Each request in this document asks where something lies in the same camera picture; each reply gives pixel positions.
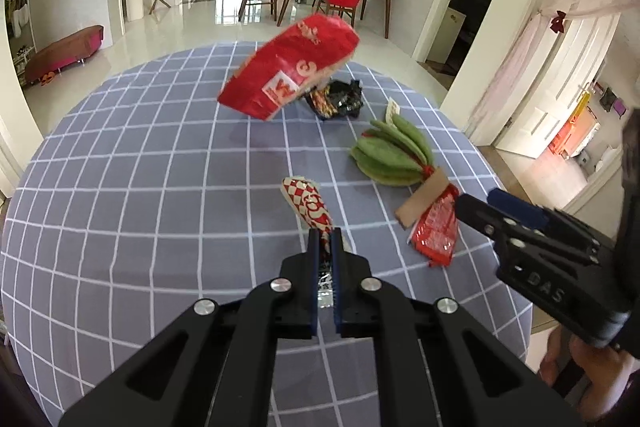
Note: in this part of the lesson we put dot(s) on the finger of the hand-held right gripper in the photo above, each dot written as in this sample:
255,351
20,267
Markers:
480,212
515,207

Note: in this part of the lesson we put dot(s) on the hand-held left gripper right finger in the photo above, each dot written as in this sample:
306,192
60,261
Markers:
338,287

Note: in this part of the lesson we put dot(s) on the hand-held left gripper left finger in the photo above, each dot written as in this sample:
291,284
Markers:
314,277

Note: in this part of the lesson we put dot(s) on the red foil wrapper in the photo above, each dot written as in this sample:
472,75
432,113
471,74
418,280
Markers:
437,229

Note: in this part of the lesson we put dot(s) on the red white checked wrapper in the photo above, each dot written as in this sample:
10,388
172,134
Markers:
307,204

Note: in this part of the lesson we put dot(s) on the person's right hand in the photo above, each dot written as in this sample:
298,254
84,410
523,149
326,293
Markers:
600,377

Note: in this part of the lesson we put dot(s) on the brown cardboard piece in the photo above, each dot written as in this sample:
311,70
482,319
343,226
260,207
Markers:
420,204

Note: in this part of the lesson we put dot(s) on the red plastic stool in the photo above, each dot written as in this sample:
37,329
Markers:
562,142

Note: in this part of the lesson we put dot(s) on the green plush leaf bunch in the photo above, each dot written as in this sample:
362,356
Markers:
390,157

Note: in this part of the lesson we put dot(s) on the white panelled door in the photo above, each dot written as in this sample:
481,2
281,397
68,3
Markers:
560,107

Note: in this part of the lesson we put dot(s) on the yellow panel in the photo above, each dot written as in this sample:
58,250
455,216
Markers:
580,107

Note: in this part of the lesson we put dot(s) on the black snack wrapper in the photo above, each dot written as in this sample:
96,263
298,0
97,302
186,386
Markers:
340,99

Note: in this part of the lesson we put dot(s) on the white cabinet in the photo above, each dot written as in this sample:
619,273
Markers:
445,34

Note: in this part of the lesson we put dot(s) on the dark red bow tieback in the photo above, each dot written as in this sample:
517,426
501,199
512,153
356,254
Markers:
557,23

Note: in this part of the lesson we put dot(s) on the large red snack bag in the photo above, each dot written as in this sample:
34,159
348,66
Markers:
285,67

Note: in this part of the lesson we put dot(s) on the wooden chair with cover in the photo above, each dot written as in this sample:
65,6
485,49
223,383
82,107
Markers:
345,13

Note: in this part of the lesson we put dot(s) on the pair of orange slippers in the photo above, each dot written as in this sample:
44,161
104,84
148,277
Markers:
48,80

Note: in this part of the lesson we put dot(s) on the red upholstered bench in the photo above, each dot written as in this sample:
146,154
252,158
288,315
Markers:
65,52

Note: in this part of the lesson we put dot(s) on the white clothes rack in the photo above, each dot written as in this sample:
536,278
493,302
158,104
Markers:
20,17

